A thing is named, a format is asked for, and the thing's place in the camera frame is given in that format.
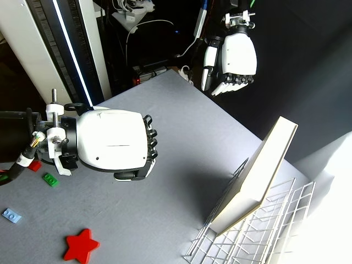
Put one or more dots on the cream hardcover book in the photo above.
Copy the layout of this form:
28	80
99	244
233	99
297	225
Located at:
255	187

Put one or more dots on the white power strip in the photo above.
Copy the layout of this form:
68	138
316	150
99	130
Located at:
184	72

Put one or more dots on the black device with red light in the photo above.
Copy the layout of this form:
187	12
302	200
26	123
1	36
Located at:
148	72

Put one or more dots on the red toy brick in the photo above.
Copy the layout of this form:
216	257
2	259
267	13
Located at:
34	166

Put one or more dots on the light blue toy brick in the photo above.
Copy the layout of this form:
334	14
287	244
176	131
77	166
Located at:
11	216

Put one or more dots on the white adapter with blue plug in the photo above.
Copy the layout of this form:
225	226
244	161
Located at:
200	19

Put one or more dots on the white cabinet with black strip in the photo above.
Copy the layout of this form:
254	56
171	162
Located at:
27	55

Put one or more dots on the green toy brick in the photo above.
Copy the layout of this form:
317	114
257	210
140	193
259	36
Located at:
51	180

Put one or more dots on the black backdrop curtain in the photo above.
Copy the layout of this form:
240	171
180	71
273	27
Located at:
302	68

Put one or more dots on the grey tablecloth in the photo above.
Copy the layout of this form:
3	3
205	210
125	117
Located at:
123	220

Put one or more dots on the red star block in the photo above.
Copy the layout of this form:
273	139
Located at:
81	246

